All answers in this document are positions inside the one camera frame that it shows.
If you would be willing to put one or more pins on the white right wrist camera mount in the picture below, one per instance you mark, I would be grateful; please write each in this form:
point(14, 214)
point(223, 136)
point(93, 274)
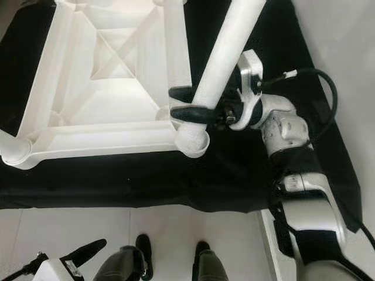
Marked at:
point(252, 70)

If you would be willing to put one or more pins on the black robot right foot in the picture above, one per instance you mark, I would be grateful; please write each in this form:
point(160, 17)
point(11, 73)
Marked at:
point(203, 254)

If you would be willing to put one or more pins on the black robot left foot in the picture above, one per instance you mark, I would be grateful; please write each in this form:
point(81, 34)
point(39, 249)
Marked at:
point(143, 252)

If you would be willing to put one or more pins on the black robot foot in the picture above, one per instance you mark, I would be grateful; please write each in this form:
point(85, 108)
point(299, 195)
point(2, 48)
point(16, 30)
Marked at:
point(143, 252)
point(203, 254)

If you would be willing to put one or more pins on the grey robot right leg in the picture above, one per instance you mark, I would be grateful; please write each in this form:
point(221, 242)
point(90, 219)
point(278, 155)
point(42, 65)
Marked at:
point(214, 269)

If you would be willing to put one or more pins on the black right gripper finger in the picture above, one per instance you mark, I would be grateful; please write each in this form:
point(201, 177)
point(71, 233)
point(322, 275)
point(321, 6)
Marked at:
point(192, 115)
point(181, 94)

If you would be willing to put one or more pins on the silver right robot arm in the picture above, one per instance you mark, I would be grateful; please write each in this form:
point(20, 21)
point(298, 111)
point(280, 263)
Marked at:
point(287, 129)

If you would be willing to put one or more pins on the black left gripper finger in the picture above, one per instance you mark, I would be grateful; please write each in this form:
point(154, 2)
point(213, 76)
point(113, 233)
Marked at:
point(85, 253)

